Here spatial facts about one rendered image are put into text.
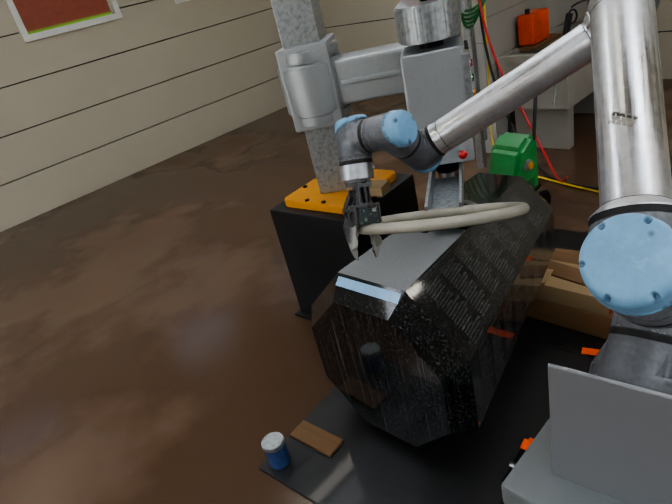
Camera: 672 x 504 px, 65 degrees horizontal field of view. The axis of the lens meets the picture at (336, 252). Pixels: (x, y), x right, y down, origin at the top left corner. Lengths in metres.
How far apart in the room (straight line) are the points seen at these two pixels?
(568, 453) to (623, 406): 0.19
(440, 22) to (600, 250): 1.18
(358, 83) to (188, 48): 5.77
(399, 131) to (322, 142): 1.55
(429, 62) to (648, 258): 1.25
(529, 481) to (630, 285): 0.52
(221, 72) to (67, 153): 2.54
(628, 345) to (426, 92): 1.21
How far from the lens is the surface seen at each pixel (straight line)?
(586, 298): 2.80
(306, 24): 2.73
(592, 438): 1.14
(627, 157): 1.02
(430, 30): 1.93
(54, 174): 7.57
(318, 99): 2.71
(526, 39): 5.31
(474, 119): 1.39
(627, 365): 1.08
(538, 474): 1.27
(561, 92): 4.90
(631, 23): 1.16
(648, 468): 1.15
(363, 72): 2.71
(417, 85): 2.00
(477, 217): 1.32
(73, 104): 7.62
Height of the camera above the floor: 1.85
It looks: 28 degrees down
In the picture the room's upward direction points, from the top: 15 degrees counter-clockwise
